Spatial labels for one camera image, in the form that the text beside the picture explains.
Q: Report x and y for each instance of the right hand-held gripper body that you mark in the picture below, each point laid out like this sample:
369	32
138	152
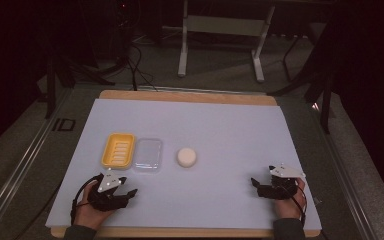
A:
281	190

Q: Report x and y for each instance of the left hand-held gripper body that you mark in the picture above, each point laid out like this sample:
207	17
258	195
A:
106	199

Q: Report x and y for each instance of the person's right hand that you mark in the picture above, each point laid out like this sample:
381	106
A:
288	208

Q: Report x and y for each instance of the person's left hand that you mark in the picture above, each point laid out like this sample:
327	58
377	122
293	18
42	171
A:
88	215

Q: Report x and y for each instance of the yellow soap dish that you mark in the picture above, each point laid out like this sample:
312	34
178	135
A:
118	150

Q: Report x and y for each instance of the clear plastic container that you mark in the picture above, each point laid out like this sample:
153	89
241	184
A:
147	155

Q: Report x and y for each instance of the white foam mat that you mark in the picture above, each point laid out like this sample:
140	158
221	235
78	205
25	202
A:
230	140

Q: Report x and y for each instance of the round white soap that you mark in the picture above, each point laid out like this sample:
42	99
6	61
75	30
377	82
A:
186	157

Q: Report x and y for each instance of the black stand with legs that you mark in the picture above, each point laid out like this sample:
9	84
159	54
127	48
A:
326	110

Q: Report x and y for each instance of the black tripod stand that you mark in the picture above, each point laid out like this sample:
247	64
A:
50	93

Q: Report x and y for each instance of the metal floor rail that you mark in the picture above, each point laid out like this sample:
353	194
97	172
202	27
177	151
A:
16	173
345	186

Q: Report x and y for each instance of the white metal desk frame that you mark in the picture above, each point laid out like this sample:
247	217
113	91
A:
223	26

